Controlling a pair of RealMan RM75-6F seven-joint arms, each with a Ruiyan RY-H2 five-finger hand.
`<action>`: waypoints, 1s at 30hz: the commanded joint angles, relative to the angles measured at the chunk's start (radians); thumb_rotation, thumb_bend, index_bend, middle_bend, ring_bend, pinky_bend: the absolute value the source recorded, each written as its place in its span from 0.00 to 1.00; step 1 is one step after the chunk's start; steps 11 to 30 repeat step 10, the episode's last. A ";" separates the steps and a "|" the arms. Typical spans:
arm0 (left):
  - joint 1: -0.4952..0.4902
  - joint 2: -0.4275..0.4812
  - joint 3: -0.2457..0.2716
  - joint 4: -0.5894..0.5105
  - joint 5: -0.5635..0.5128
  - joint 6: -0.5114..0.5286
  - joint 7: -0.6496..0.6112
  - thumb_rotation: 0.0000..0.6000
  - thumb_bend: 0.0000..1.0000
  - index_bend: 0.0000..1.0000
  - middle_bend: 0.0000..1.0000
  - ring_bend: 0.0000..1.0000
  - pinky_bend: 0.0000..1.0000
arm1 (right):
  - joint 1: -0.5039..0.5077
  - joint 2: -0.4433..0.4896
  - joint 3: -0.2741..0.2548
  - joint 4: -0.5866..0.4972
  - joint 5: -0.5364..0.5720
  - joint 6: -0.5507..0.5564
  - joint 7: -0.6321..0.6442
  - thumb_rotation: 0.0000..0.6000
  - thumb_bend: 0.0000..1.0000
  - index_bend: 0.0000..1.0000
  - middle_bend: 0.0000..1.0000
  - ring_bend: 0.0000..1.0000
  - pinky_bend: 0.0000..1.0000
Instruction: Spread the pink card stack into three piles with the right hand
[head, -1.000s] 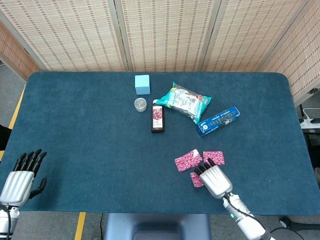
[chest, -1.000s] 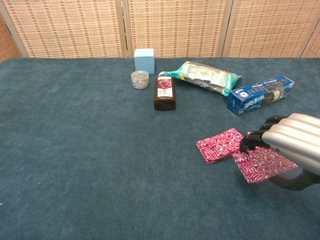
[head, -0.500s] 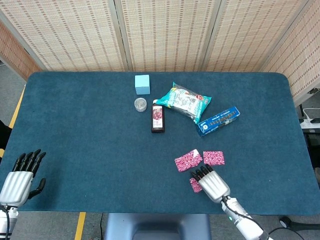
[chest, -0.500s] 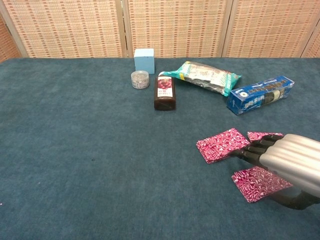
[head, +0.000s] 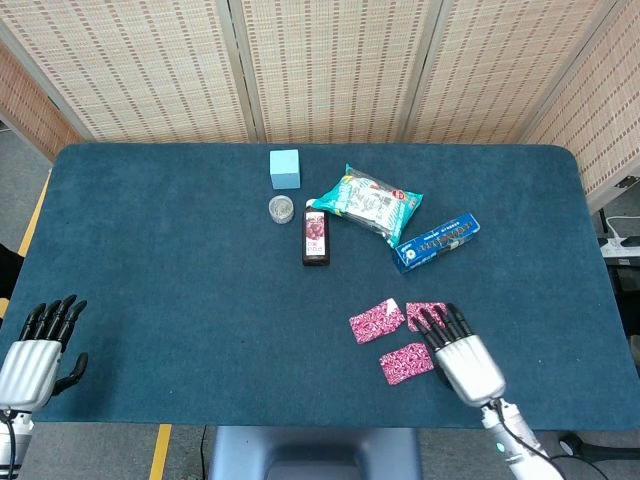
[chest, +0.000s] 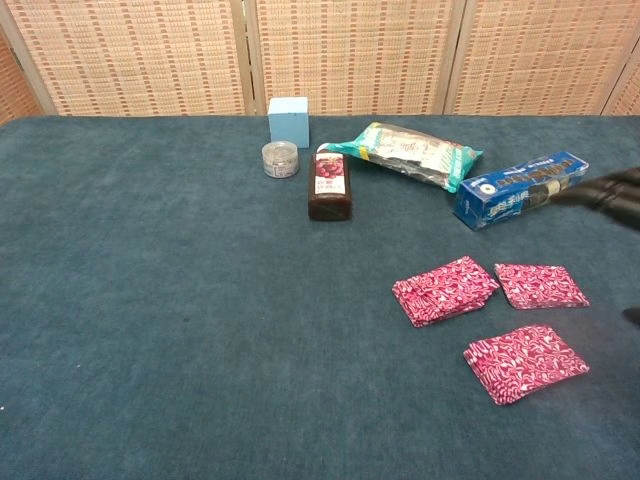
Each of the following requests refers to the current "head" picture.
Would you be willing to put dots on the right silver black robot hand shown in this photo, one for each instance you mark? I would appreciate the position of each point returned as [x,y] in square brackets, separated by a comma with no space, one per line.
[470,370]

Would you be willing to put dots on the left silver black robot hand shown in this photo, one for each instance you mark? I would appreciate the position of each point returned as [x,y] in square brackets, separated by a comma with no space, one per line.
[27,372]

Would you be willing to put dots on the pink patterned packet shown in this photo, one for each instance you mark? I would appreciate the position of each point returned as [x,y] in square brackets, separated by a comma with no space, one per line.
[405,364]
[375,322]
[416,311]

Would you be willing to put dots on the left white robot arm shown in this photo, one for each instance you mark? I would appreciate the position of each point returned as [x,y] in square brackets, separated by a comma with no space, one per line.
[12,440]

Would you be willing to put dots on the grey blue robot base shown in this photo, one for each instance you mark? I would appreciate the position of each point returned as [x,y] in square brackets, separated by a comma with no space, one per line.
[315,450]

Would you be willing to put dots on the black object beside table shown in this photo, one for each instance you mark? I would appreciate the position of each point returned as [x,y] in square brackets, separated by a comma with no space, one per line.
[7,270]

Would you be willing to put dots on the long blue cardboard box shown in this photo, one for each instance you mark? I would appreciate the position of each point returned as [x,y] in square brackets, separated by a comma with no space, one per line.
[437,242]

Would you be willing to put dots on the blue felt table mat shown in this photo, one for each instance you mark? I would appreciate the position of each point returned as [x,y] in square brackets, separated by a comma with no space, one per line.
[150,275]

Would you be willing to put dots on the white power strip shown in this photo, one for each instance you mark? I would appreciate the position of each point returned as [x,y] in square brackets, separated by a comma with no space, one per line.
[620,246]

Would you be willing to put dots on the teal white snack bag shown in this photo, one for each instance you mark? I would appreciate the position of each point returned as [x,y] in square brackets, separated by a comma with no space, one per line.
[370,202]

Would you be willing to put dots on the dark red juice bottle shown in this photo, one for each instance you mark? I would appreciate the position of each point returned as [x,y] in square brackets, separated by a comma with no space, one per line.
[315,237]

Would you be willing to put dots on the small clear round jar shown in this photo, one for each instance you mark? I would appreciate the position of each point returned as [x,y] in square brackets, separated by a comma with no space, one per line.
[280,209]

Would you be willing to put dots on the woven bamboo screen panel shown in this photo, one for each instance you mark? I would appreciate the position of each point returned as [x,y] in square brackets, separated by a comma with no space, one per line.
[25,110]
[490,65]
[125,65]
[330,65]
[605,125]

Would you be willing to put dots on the light blue cube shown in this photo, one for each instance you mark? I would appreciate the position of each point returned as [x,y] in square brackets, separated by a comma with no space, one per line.
[285,167]

